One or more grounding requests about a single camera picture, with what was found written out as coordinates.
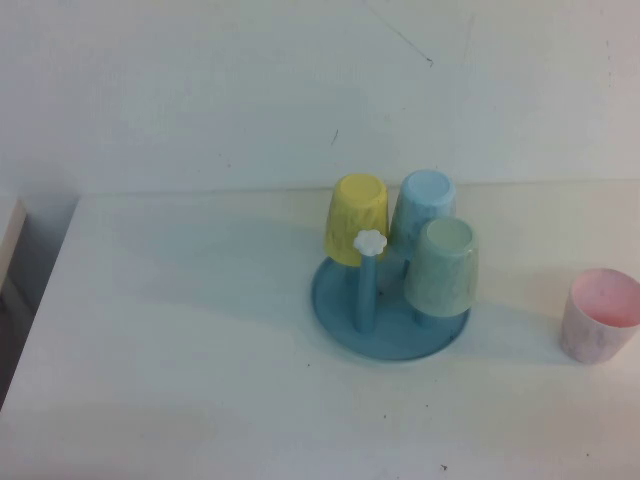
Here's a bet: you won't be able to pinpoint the pink plastic cup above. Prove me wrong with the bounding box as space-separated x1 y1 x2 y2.
558 267 640 365

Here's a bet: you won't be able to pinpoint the blue cup stand white caps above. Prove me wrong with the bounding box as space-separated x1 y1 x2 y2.
309 229 471 362

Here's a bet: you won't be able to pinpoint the light blue plastic cup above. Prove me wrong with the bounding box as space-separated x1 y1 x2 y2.
388 169 457 261

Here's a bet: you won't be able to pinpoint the pale green plastic cup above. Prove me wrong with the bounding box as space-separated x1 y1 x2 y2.
402 217 480 319

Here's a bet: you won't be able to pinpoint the yellow plastic cup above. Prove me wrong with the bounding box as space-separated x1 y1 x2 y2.
323 173 389 268

